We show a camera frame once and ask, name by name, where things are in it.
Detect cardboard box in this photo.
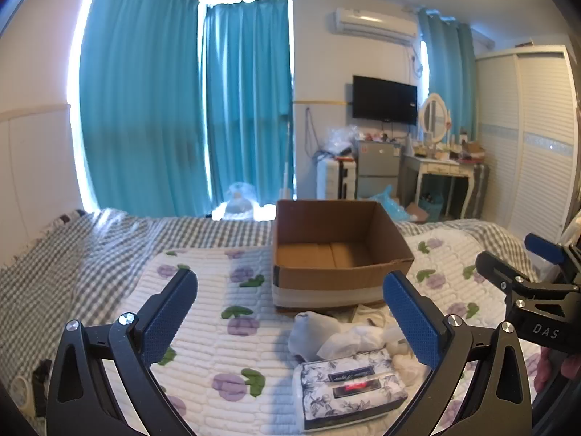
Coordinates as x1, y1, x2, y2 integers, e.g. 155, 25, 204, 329
271, 199, 415, 314

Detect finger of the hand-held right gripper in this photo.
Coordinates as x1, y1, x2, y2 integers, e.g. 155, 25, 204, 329
476, 251, 539, 303
525, 233, 566, 265

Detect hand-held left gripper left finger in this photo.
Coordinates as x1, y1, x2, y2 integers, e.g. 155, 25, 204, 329
45, 267, 200, 436

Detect small white sock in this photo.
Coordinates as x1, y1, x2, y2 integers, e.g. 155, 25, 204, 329
389, 349, 428, 388

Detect black wall television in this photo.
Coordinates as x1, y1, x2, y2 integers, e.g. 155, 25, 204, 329
352, 74, 419, 126

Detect white grey sock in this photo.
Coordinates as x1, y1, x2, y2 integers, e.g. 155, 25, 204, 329
289, 311, 346, 362

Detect narrow teal curtain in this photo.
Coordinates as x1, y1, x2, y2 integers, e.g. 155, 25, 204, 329
201, 0, 294, 206

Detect grey checked bedsheet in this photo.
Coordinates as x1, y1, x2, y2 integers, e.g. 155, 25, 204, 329
0, 208, 543, 419

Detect white dressing table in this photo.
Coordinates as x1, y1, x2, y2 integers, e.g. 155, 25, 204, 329
401, 151, 483, 221

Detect wide teal curtain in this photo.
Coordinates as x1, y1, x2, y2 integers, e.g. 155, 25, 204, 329
79, 0, 203, 213

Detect brown floor carton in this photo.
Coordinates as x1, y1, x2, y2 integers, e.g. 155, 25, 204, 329
403, 202, 430, 223

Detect person's right hand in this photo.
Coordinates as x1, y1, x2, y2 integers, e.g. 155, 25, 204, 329
536, 350, 581, 393

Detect white air conditioner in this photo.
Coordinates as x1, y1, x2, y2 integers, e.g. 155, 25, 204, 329
329, 7, 419, 47

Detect white slatted wardrobe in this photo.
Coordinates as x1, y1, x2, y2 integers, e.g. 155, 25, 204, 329
474, 44, 580, 242

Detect floral tissue pack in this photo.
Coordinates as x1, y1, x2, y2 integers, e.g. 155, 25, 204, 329
292, 348, 410, 432

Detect teal waste bin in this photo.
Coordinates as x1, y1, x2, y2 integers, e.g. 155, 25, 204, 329
419, 194, 444, 221

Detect clear water jug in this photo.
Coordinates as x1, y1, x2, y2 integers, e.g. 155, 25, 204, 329
224, 182, 258, 221

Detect short teal curtain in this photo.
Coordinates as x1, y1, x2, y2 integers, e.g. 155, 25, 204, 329
417, 8, 478, 142

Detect blue plastic bag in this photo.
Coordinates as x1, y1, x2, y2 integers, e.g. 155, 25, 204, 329
369, 185, 412, 224

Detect white floral quilted blanket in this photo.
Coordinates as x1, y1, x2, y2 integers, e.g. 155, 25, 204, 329
103, 231, 548, 436

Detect clear plastic bag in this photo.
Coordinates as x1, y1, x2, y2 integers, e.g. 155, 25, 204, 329
324, 126, 360, 156

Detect cream white cloth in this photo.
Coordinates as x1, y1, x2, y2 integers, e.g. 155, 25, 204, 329
317, 305, 401, 360

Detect white suitcase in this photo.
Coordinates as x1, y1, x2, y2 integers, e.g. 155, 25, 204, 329
316, 158, 357, 201

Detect white oval mirror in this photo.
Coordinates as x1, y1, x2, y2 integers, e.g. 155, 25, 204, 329
418, 93, 451, 144

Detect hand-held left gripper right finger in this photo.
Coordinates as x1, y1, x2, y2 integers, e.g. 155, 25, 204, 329
382, 271, 533, 436

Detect small grey fridge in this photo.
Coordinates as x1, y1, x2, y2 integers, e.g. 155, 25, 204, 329
356, 139, 403, 201

